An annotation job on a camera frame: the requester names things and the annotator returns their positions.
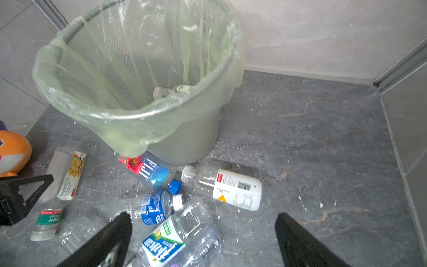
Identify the large bottle white yellow label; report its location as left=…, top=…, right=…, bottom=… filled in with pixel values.
left=181, top=165, right=262, bottom=211

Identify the crushed bottle pink purple label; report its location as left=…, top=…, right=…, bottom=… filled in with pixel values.
left=166, top=226, right=222, bottom=267

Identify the orange shark plush toy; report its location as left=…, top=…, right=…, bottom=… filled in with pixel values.
left=1, top=121, right=32, bottom=179

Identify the bottle green red neck label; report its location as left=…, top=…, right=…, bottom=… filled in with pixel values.
left=31, top=147, right=87, bottom=241

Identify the lying bottle dark blue label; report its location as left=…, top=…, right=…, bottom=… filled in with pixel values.
left=60, top=217, right=107, bottom=254

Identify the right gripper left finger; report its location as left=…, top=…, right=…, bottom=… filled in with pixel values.
left=58, top=212, right=132, bottom=267

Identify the crushed bottle blue label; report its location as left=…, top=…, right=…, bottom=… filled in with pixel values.
left=111, top=190, right=184, bottom=226

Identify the Fiji bottle red flower label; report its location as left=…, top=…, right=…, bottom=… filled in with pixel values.
left=119, top=151, right=182, bottom=195

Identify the grey mesh waste bin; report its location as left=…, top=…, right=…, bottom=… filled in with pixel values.
left=33, top=0, right=246, bottom=166

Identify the tea bottle green neck band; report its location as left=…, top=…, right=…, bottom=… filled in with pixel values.
left=153, top=85, right=192, bottom=101

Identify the bottle green white blue label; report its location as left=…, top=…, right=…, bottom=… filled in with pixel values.
left=128, top=196, right=212, bottom=267

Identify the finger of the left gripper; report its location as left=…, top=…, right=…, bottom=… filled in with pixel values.
left=1, top=174, right=54, bottom=226

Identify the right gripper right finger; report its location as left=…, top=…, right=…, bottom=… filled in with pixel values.
left=275, top=213, right=349, bottom=267

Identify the green plastic bin liner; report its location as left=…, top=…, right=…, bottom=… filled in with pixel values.
left=32, top=0, right=246, bottom=159

